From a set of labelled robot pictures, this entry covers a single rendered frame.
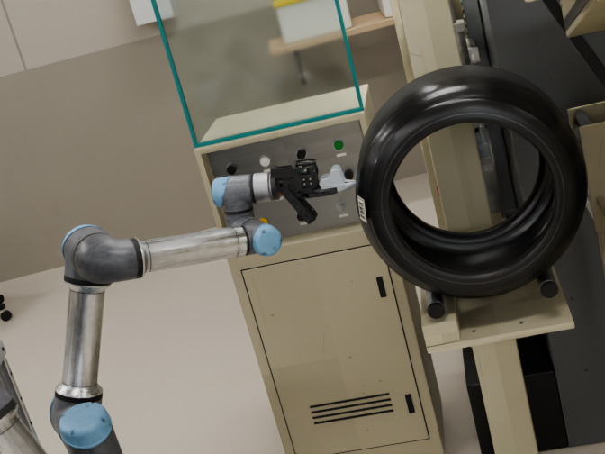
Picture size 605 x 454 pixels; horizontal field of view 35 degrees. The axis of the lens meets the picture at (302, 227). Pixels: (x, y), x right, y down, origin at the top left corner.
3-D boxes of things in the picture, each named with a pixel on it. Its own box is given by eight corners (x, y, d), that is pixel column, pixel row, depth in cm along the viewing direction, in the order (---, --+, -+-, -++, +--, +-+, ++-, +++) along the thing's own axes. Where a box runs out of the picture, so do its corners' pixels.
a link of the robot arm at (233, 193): (219, 205, 254) (213, 174, 251) (260, 201, 252) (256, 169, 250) (213, 213, 246) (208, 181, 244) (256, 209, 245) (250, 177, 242)
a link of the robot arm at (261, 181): (256, 206, 245) (260, 195, 253) (274, 204, 244) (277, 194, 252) (251, 178, 242) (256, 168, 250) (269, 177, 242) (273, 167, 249)
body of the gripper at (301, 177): (315, 167, 240) (267, 172, 241) (320, 199, 243) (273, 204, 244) (318, 157, 247) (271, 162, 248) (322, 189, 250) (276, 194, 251)
